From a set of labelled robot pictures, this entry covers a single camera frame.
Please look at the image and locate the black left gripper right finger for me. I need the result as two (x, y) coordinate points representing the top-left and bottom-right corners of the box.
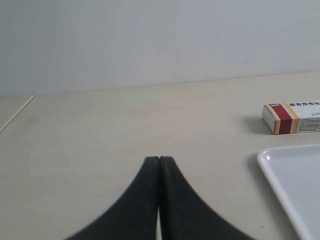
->
(159, 156), (252, 240)

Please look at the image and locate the white medicine box red stripe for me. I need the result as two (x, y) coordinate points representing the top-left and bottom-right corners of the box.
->
(262, 101), (320, 135)

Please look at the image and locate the white plastic tray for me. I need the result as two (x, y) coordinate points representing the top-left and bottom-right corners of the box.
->
(257, 144), (320, 240)

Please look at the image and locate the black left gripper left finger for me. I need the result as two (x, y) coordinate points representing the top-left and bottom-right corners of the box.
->
(68, 156), (160, 240)

